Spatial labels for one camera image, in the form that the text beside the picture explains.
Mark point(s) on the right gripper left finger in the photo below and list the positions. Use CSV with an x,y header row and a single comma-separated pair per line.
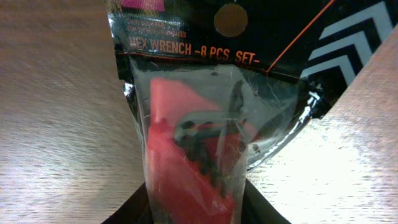
x,y
135,210

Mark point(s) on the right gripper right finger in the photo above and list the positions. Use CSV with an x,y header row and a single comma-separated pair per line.
x,y
256,209

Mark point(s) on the black hex wrench set packet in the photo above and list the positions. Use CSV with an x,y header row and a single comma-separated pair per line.
x,y
216,88

